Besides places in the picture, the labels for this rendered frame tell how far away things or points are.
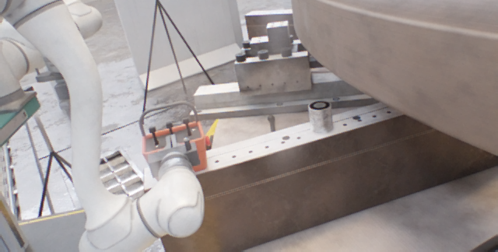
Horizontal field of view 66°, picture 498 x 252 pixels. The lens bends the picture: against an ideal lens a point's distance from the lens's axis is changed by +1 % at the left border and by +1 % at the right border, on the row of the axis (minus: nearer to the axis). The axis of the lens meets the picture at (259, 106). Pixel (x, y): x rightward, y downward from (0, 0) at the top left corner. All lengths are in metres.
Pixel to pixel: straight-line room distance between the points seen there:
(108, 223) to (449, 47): 0.82
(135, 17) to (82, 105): 3.44
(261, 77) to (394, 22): 1.36
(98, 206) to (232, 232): 0.66
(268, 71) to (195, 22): 2.32
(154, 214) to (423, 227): 1.02
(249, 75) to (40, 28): 1.64
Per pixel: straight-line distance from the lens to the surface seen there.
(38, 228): 2.06
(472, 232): 1.59
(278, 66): 2.26
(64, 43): 0.81
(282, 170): 1.36
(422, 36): 0.99
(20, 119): 1.65
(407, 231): 1.55
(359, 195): 1.57
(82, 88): 0.82
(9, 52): 1.68
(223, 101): 2.49
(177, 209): 0.83
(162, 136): 1.34
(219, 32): 4.64
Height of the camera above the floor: 1.38
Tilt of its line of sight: 25 degrees down
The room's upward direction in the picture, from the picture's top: 10 degrees counter-clockwise
